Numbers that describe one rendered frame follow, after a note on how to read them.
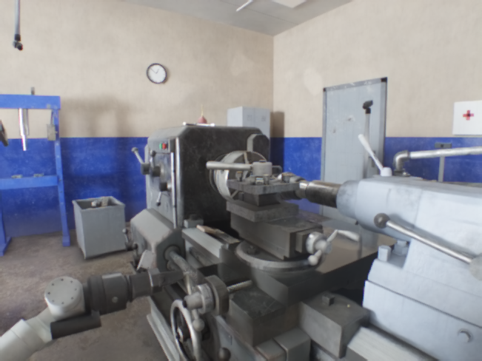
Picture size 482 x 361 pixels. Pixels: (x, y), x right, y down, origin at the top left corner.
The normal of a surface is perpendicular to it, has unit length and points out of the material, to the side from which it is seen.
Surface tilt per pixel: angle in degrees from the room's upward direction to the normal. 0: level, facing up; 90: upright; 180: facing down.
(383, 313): 90
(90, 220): 90
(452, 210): 82
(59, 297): 40
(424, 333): 90
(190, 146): 90
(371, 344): 36
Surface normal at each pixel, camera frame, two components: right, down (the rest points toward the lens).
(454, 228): -0.81, -0.17
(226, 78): 0.54, 0.11
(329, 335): -0.84, 0.07
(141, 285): 0.46, -0.42
